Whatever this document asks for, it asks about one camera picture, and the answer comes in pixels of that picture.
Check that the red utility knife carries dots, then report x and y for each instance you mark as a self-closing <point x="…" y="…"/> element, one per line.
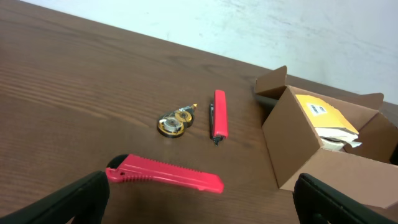
<point x="130" y="167"/>

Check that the red stapler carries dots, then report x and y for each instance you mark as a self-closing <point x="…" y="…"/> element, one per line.
<point x="218" y="117"/>

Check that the yellow correction tape dispenser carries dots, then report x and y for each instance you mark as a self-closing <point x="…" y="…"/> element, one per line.
<point x="175" y="123"/>

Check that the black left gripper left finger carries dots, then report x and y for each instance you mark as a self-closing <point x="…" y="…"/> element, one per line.
<point x="83" y="201"/>

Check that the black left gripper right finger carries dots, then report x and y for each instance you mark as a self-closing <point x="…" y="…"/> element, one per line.
<point x="317" y="203"/>

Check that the brown cardboard box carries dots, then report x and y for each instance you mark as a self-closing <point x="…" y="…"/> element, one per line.
<point x="364" y="173"/>

